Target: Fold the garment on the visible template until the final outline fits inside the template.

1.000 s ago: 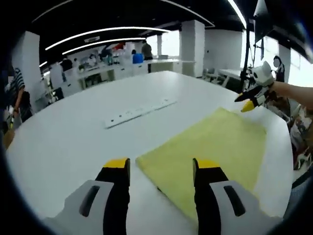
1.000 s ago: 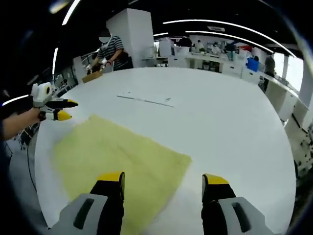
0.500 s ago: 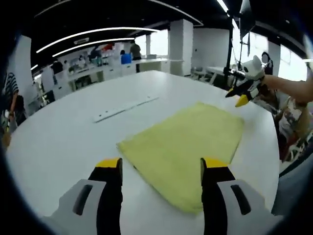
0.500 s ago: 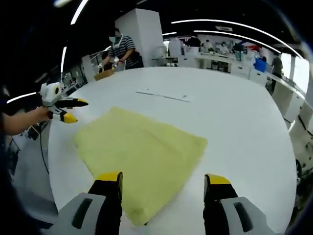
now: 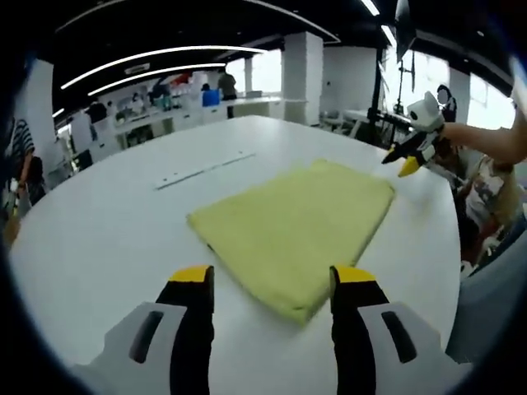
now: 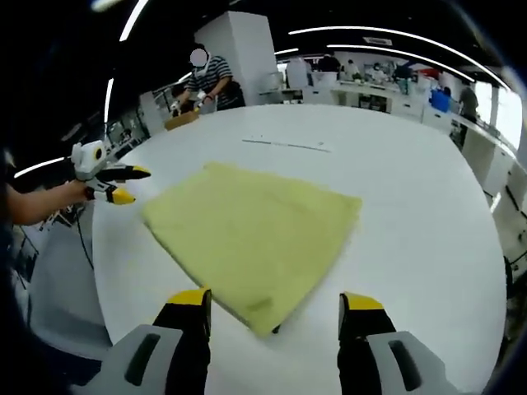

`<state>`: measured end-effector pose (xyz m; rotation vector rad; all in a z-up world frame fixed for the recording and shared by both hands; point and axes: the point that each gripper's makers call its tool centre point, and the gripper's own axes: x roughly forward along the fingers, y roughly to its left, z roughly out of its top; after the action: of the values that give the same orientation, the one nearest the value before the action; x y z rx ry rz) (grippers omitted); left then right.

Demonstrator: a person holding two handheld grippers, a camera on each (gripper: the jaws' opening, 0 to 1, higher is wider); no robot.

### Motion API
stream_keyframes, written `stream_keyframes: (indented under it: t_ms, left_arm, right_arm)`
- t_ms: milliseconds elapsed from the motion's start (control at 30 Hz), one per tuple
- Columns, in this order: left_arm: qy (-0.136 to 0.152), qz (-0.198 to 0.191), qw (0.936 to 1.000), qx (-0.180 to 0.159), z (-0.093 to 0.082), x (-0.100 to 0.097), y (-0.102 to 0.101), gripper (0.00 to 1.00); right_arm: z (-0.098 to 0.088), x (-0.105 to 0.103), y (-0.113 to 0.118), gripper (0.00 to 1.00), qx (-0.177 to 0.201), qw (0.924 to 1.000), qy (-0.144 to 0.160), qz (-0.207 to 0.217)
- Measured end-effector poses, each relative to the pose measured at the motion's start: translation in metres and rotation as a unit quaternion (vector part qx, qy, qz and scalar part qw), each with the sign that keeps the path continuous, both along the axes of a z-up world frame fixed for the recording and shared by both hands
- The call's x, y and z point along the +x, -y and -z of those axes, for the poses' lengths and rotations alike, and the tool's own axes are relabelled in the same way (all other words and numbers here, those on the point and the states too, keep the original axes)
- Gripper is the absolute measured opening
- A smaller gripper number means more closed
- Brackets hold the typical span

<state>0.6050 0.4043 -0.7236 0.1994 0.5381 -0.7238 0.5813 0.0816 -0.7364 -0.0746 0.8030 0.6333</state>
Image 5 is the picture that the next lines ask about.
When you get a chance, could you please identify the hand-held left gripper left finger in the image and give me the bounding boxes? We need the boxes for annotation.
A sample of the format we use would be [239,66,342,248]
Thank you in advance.
[100,264,216,395]

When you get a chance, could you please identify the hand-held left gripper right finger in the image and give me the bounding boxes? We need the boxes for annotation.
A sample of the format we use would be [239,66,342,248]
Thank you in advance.
[329,264,445,395]

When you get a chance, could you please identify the yellow grey blue garment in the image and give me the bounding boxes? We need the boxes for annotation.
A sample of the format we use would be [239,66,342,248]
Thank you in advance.
[186,158,397,327]

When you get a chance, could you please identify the black light stand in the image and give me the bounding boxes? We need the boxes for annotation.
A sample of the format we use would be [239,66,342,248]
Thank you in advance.
[367,46,388,146]

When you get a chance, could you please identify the small white desk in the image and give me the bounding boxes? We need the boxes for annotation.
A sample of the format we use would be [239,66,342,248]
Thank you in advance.
[341,108,413,145]

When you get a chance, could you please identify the black studio softbox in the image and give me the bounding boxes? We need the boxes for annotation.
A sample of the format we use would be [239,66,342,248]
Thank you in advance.
[394,0,419,64]

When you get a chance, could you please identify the straight ceiling light strip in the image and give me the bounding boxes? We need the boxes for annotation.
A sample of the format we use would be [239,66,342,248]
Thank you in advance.
[359,0,397,47]

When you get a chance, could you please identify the grey mesh office chair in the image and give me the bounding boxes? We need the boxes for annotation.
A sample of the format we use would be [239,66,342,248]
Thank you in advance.
[445,233,527,368]

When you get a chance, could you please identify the white flat strip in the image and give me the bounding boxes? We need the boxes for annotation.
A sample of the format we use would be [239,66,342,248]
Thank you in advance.
[153,152,258,192]

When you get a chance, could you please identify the blue plastic container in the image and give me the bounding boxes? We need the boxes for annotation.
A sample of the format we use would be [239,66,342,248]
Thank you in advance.
[201,90,223,109]

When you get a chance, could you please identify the white counter cabinets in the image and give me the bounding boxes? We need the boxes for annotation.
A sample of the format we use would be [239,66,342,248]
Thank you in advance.
[68,95,286,162]

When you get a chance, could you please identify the long curved ceiling light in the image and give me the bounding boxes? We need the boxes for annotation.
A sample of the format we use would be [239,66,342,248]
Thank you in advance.
[60,45,265,90]

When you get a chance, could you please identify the short curved ceiling light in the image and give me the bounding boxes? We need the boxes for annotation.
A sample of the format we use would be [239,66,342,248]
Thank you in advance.
[86,62,228,97]

